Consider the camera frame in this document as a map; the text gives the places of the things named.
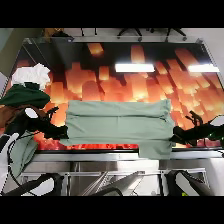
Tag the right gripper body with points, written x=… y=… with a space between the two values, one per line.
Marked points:
x=185 y=136

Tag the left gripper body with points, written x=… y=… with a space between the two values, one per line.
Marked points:
x=58 y=132

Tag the pale green shirt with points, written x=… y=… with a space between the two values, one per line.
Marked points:
x=120 y=125

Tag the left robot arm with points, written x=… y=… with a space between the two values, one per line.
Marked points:
x=20 y=123

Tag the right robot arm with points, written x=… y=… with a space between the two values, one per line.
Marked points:
x=213 y=130

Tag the pale green garment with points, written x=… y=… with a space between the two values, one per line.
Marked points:
x=23 y=153

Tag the dark green garment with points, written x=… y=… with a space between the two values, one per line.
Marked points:
x=25 y=96

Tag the brown garment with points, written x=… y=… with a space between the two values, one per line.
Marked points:
x=8 y=115

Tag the white garment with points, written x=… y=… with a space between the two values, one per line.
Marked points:
x=30 y=76

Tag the black office chair base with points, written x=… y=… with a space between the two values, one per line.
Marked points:
x=173 y=31
x=130 y=32

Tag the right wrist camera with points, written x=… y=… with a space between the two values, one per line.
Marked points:
x=195 y=117

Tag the silver frame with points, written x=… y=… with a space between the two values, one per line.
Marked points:
x=100 y=156

